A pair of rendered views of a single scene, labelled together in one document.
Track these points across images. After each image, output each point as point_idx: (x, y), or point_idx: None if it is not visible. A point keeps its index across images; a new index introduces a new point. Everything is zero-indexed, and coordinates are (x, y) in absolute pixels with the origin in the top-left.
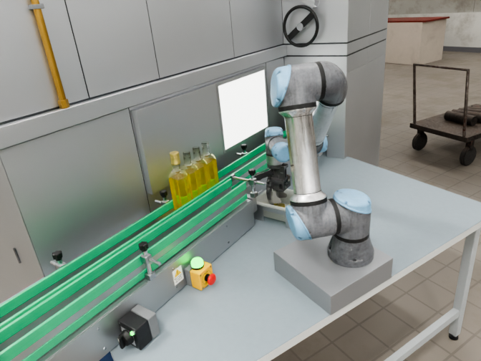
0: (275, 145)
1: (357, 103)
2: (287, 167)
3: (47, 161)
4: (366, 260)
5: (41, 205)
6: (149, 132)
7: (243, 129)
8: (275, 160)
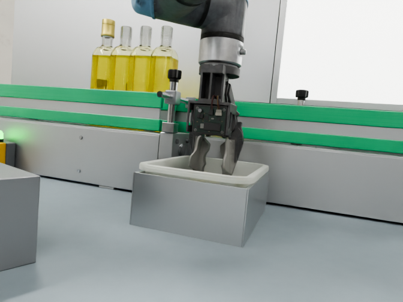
0: None
1: None
2: (217, 72)
3: (41, 11)
4: None
5: (26, 48)
6: (134, 12)
7: (349, 80)
8: (200, 48)
